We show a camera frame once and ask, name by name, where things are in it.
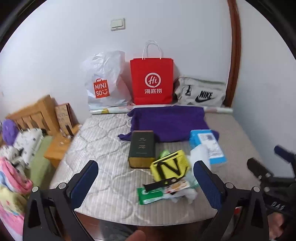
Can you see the pink printed blanket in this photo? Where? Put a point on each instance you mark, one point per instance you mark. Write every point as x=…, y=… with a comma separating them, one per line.
x=11, y=180

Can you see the purple towel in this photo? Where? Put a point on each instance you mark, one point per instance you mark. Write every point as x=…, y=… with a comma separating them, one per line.
x=166, y=122

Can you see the green bed sheet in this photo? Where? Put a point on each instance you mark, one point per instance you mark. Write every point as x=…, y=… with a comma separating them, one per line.
x=39, y=160

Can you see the wooden headboard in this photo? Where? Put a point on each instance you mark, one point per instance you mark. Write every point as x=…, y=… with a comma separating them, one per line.
x=34, y=111

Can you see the brown wooden door frame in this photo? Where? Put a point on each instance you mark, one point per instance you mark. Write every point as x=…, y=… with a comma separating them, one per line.
x=234, y=46

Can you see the dark green box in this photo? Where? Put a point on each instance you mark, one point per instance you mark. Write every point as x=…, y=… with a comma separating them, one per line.
x=141, y=148

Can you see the person's left hand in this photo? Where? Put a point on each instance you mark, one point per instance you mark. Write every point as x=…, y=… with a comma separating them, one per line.
x=136, y=236

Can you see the dark green wipes pack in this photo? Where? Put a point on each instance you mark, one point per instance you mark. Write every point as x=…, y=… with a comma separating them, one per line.
x=148, y=195

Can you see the purple plush pillow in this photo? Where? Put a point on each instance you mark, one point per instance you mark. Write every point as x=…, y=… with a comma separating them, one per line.
x=9, y=132

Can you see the blue tissue pack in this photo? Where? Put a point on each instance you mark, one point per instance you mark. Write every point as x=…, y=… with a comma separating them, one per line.
x=201, y=136

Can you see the white wall switch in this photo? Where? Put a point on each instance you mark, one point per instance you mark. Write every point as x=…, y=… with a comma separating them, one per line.
x=118, y=24

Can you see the red paper bag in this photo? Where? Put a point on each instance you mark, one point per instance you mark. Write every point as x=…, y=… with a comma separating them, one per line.
x=151, y=69

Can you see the person's right hand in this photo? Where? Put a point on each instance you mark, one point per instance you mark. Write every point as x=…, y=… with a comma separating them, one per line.
x=281, y=224

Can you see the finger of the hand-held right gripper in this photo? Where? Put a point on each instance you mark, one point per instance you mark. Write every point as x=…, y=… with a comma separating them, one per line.
x=257, y=170
x=285, y=154

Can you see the wooden nightstand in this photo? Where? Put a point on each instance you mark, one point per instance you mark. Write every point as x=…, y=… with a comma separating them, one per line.
x=57, y=150

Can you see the grey fabric bag black logo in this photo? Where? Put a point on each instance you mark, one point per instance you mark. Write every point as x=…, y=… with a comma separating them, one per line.
x=208, y=88

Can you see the rolled printed plastic sheet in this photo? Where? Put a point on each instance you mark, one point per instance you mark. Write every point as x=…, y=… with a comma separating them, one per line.
x=108, y=110

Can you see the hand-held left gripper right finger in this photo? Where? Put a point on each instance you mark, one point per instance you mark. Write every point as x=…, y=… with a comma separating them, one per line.
x=208, y=185

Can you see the white plastic shopping bag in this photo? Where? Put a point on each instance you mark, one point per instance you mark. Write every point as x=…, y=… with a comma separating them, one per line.
x=104, y=69

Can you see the mint green cloth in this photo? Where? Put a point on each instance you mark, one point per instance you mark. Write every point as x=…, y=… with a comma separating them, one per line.
x=192, y=179

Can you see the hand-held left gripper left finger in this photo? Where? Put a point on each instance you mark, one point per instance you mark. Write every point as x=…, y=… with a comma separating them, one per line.
x=84, y=183

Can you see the white printed pillow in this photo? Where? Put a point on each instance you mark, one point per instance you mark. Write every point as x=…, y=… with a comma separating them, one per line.
x=29, y=143

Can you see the brown patterned box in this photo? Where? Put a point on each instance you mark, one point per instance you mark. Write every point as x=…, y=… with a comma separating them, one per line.
x=66, y=113

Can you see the white sponge block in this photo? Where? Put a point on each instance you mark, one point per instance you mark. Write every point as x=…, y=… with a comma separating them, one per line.
x=200, y=154

